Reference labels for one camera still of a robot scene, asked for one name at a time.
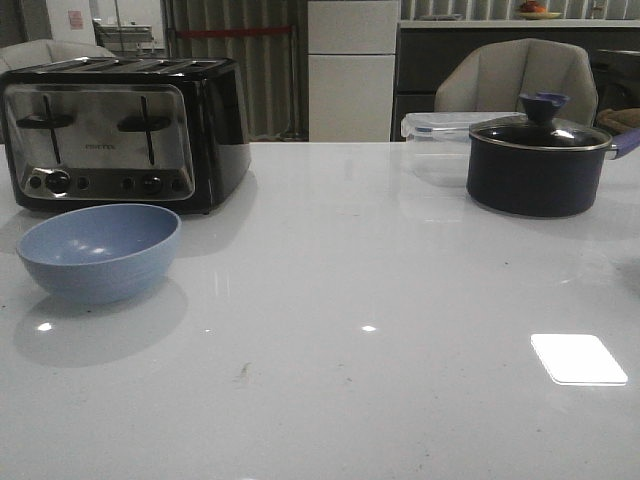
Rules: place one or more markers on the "white refrigerator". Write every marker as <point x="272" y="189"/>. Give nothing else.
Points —
<point x="351" y="65"/>

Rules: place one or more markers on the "red barrier belt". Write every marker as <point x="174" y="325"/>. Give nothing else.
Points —
<point x="235" y="33"/>

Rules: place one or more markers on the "clear plastic food container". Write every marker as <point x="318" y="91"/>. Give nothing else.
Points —
<point x="438" y="144"/>

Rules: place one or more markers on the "black chrome four-slot toaster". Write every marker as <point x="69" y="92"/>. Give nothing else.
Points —
<point x="99" y="130"/>

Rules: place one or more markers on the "dark kitchen counter cabinet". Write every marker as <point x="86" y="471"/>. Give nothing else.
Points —
<point x="429" y="51"/>

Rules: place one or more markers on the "yellow fruit bowl on counter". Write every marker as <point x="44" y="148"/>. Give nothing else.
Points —
<point x="534" y="10"/>

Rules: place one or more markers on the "brown cushion far right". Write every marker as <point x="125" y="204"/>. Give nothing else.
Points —
<point x="619" y="121"/>

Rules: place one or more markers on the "beige upholstered chair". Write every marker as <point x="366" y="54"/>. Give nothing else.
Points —
<point x="491" y="78"/>

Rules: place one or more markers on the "dark blue saucepan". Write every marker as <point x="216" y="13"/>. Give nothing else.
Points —
<point x="542" y="180"/>

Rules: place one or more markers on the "beige armchair left background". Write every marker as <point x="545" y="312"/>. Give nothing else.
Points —
<point x="44" y="51"/>

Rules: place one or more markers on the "glass pot lid blue knob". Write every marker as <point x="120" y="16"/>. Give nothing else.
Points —
<point x="539" y="127"/>

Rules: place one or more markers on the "blue bowl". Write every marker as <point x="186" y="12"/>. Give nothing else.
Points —
<point x="101" y="254"/>

